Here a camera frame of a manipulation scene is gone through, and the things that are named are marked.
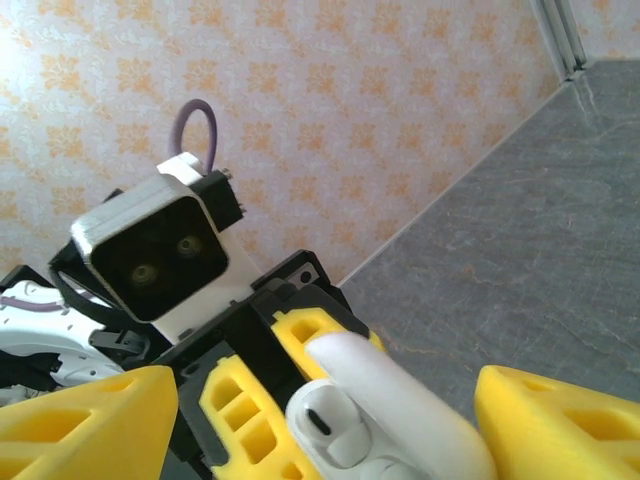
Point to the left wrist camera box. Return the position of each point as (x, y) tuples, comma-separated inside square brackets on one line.
[(155, 260)]

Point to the aluminium frame post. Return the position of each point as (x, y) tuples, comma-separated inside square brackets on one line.
[(562, 40)]

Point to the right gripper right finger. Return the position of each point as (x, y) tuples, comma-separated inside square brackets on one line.
[(525, 450)]

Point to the white earbud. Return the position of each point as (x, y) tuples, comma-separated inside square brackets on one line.
[(325, 425)]

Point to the white earbud charging case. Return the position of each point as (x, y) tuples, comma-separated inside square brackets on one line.
[(400, 400)]

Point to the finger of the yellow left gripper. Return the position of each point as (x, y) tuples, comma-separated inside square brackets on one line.
[(292, 345), (272, 465)]

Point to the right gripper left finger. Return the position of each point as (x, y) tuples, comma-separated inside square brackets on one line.
[(125, 445)]

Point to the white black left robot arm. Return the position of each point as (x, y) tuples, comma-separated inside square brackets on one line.
[(50, 335)]

